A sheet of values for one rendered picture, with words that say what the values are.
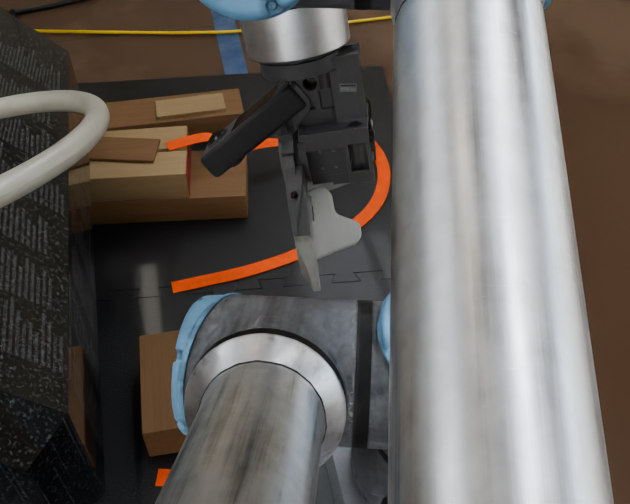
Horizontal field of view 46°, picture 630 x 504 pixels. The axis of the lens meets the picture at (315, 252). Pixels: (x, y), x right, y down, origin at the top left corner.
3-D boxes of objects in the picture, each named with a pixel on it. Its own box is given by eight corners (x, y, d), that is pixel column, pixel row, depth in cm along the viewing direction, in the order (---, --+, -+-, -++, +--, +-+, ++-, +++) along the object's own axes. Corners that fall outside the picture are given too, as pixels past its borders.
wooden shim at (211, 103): (157, 120, 270) (156, 117, 269) (155, 104, 277) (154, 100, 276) (226, 111, 274) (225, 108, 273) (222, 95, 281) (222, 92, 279)
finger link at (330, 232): (365, 284, 65) (354, 179, 66) (298, 291, 65) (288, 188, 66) (368, 285, 68) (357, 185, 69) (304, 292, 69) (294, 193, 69)
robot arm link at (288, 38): (228, 20, 59) (245, -8, 67) (242, 79, 61) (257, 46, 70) (341, 1, 58) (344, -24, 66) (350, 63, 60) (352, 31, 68)
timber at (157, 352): (196, 449, 192) (191, 426, 183) (149, 457, 190) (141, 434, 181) (188, 354, 212) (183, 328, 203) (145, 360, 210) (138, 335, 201)
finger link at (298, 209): (307, 233, 64) (297, 133, 65) (290, 235, 65) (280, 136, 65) (316, 238, 69) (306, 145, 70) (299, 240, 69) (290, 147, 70)
